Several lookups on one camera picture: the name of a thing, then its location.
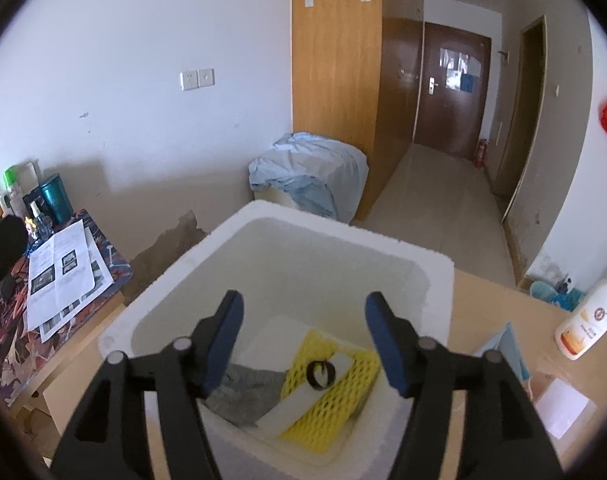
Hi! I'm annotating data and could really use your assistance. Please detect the grey knitted sock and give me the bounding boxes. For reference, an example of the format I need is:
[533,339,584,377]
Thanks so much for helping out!
[204,363,287,428]

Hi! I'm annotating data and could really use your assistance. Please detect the black hair tie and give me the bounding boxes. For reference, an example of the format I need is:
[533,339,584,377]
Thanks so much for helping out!
[305,358,338,390]

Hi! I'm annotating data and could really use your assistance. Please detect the white foam strip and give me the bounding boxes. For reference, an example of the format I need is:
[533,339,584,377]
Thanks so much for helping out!
[256,352,354,438]

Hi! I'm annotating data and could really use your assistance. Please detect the blue surgical face mask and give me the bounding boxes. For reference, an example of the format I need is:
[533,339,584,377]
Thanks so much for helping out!
[473,322,533,401]

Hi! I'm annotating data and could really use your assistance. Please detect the clear plastic packet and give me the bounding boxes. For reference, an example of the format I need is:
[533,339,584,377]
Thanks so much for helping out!
[530,356,597,446]

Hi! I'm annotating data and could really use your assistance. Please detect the white foam box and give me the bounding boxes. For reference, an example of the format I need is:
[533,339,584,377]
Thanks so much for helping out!
[98,202,454,479]

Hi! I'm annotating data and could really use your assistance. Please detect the printed paper sheets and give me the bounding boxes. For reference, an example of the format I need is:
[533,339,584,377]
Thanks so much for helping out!
[26,220,113,341]

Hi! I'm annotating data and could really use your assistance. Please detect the patterned side table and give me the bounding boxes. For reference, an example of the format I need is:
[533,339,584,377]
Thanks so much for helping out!
[0,209,133,411]

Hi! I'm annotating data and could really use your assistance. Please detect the white lotion pump bottle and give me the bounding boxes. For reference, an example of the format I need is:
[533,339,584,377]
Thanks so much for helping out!
[554,280,607,361]

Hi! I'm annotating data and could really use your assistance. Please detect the teal cup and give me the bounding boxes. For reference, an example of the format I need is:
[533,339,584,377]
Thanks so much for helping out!
[38,174,74,224]

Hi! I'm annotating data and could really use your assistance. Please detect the red fire extinguisher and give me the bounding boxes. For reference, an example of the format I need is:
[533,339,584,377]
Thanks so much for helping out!
[473,139,488,168]

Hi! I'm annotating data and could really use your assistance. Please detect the blue cloth covered bin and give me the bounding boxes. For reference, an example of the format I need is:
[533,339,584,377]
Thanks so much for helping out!
[248,131,369,223]

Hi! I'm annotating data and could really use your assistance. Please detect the green capped spray bottle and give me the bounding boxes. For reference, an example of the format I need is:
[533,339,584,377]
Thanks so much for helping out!
[3,167,29,220]

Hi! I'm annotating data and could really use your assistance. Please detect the brown entrance door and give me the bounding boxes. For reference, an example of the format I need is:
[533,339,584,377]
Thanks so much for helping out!
[414,23,492,160]

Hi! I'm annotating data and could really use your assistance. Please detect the wooden wardrobe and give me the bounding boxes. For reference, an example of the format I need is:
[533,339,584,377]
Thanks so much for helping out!
[291,0,424,220]

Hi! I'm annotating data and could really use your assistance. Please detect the white wall switch pair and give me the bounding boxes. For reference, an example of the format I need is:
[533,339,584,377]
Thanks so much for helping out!
[180,68,214,91]

